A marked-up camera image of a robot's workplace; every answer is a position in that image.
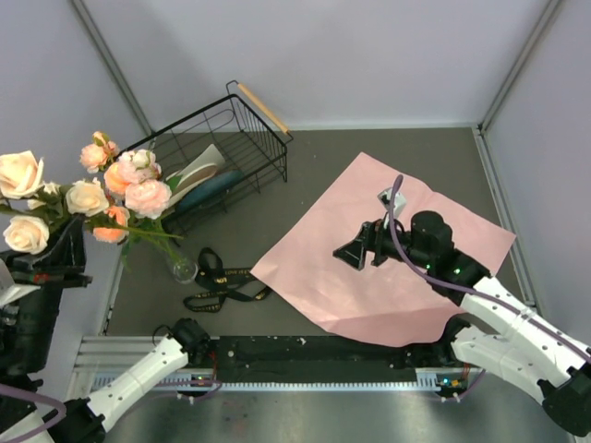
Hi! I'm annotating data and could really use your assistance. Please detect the grey slotted cable duct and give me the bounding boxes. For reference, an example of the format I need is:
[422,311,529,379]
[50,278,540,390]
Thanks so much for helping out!
[91,368,468,393]

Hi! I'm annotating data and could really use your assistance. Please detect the clear glass vase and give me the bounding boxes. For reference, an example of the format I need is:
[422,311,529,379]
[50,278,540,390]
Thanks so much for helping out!
[171,257,199,284]

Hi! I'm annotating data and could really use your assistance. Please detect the black ribbon gold lettering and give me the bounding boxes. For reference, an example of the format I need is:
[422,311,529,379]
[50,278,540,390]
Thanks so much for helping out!
[183,247,272,314]

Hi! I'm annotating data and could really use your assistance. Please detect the peach rose flower stem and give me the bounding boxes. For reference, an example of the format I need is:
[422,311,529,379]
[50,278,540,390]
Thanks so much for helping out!
[79,131,130,198]

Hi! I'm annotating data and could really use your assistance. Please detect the eucalyptus pink flower sprig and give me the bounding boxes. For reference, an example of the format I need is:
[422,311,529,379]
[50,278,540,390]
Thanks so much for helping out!
[86,206,182,265]

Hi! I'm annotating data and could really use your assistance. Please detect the black wire basket wooden handles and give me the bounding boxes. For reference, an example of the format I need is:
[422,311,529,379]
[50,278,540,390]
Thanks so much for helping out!
[127,80,294,235]

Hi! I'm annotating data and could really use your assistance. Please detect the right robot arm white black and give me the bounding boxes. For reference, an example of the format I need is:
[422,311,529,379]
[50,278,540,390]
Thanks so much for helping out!
[332,210,590,437]

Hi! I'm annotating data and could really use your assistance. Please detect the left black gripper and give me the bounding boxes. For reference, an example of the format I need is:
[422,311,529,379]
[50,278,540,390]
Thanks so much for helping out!
[0,206,96,373]

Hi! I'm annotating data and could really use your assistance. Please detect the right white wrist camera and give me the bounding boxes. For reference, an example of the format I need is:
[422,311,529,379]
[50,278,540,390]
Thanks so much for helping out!
[378,188,407,219]

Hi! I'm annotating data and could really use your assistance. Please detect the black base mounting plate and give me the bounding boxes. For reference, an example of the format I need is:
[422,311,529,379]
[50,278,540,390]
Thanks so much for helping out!
[210,336,451,369]

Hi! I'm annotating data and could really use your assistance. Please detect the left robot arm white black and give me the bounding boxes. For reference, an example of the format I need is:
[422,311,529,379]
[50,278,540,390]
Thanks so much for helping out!
[1,216,210,442]

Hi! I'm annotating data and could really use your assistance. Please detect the pale pink peony stem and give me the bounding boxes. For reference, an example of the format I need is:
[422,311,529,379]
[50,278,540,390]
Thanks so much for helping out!
[115,149,186,268]

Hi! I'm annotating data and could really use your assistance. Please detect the white plate in basket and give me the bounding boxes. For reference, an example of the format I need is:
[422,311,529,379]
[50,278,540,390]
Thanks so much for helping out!
[170,144,225,175]

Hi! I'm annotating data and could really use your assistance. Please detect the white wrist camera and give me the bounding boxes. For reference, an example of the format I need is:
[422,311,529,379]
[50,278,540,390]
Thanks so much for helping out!
[1,260,41,307]
[378,188,407,219]

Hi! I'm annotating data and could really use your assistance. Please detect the cream plate in basket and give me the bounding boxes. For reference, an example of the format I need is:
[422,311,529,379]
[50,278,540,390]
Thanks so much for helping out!
[165,163,218,207]

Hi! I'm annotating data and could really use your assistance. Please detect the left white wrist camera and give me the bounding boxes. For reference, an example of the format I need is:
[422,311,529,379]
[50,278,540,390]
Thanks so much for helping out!
[1,260,41,307]

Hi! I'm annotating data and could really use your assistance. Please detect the pink wrapping paper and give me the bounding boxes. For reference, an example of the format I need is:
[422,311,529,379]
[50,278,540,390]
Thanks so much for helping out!
[250,152,518,348]

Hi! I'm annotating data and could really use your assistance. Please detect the dark teal plate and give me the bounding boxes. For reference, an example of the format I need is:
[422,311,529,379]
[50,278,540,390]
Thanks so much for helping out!
[174,170,244,212]

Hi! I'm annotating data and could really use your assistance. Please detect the small pink rose sprig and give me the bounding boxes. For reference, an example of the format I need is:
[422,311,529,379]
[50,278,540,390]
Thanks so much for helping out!
[0,150,186,256]

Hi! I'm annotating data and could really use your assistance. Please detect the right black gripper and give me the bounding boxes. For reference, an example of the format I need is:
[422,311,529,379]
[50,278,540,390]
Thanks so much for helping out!
[334,210,432,270]

